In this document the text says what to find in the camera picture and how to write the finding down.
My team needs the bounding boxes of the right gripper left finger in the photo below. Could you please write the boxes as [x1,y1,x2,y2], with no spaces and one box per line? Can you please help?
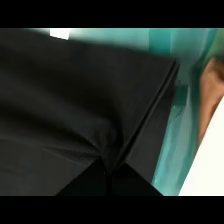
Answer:
[56,158,107,197]

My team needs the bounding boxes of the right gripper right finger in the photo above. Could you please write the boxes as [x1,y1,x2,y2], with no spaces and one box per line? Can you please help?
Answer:
[111,163,165,197]

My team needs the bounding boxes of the black shirt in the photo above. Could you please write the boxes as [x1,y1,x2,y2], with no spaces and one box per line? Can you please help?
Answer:
[0,28,180,197]

